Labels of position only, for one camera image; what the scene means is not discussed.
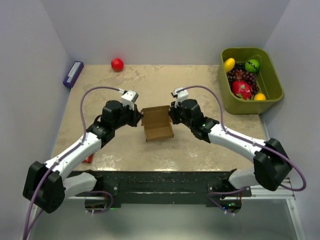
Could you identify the red rectangular box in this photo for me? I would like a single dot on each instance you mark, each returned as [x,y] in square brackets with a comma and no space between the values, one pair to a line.
[89,159]

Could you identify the red dragon fruit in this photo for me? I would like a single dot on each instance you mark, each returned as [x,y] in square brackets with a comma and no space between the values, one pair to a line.
[242,90]

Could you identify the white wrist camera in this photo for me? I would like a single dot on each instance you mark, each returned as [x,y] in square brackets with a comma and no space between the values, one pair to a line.
[129,98]
[180,94]

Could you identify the small yellow orange fruit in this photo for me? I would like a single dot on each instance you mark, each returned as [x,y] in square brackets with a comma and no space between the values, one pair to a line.
[259,97]

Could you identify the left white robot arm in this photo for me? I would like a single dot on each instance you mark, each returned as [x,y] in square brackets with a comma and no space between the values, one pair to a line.
[48,184]

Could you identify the purple grapes bunch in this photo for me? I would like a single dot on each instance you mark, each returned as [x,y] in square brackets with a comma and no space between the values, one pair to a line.
[238,73]

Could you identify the green striped fruit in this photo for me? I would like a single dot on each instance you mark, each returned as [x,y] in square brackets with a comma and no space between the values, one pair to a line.
[252,65]

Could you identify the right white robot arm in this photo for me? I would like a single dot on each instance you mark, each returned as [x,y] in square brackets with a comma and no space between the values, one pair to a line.
[268,169]

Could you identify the yellow lemon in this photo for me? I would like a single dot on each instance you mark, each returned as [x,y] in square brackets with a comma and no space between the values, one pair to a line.
[229,64]

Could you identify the green plastic bin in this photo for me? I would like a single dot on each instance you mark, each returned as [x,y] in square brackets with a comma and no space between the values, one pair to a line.
[267,81]

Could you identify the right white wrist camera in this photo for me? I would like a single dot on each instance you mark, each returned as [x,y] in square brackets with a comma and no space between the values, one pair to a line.
[180,94]

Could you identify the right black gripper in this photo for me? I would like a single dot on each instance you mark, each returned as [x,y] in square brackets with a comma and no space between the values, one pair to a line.
[173,112]

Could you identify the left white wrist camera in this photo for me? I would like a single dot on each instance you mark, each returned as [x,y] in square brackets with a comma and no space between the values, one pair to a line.
[129,98]

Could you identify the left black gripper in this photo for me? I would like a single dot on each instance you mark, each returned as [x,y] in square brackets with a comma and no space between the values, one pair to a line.
[135,119]

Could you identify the purple rectangular box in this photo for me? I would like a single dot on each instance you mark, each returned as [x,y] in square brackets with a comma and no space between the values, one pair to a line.
[73,74]

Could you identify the brown cardboard box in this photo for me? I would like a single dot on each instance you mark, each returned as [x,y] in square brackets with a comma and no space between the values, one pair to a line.
[157,123]

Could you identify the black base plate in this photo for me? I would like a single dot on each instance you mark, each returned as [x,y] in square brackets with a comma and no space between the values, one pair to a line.
[209,188]

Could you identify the red tomato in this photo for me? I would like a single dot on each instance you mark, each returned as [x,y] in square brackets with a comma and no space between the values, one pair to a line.
[117,64]

